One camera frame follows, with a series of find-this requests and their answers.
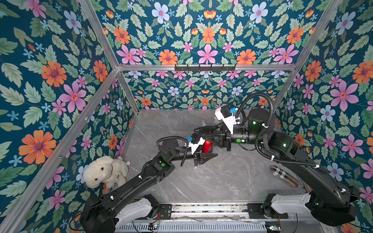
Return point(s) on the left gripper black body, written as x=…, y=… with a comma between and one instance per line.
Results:
x=181, y=156

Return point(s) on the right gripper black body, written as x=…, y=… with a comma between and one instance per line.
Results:
x=223, y=138

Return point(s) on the small red object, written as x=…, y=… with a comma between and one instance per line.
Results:
x=207, y=147

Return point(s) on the black spray nozzle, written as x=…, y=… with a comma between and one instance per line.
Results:
x=204, y=130

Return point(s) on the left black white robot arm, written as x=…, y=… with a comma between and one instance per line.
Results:
x=105, y=214

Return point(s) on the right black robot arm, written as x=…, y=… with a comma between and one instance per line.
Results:
x=329, y=201

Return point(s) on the striped oblong case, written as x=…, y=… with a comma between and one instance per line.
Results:
x=284, y=176

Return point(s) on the cream plush teddy bear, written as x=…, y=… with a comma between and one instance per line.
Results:
x=109, y=171

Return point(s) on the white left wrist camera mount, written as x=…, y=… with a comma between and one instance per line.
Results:
x=195, y=146

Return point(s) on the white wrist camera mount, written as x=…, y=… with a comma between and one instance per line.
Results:
x=195, y=146
x=227, y=115

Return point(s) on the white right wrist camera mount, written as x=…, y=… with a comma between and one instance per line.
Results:
x=227, y=115

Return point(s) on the metal base rail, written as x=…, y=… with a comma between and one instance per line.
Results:
x=232, y=217

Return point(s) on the black metal ceiling bracket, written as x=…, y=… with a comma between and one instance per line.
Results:
x=198, y=68

